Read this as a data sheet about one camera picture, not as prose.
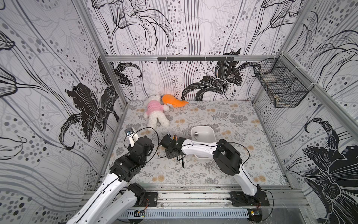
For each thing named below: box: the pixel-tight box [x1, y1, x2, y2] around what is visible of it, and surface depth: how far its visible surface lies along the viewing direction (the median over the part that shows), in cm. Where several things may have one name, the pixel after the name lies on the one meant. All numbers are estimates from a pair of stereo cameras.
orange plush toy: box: [161, 94, 190, 108], surface depth 116 cm
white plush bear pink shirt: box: [143, 94, 171, 130], surface depth 105 cm
